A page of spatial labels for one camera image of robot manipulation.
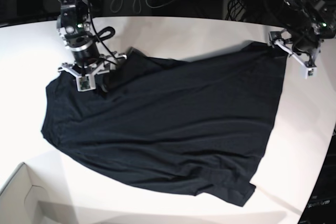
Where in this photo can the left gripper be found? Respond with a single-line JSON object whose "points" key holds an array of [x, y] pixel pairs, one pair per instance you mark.
{"points": [[302, 50]]}

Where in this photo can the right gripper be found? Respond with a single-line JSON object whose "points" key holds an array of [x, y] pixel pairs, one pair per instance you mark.
{"points": [[95, 66]]}

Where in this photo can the black t-shirt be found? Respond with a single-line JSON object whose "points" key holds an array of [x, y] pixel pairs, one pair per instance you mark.
{"points": [[173, 126]]}

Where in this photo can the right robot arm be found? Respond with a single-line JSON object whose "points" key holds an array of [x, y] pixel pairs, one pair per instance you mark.
{"points": [[75, 27]]}

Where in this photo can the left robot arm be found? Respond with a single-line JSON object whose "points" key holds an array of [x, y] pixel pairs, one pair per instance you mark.
{"points": [[310, 23]]}

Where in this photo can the white cardboard box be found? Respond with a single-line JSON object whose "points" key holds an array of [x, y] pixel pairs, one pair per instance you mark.
{"points": [[24, 202]]}

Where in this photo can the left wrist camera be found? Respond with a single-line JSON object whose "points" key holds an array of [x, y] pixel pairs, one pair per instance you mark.
{"points": [[309, 72]]}

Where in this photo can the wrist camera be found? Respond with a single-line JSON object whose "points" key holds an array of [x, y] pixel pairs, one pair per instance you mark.
{"points": [[309, 72], [83, 84]]}

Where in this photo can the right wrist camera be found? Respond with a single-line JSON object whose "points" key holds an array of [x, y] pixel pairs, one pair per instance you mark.
{"points": [[83, 84]]}

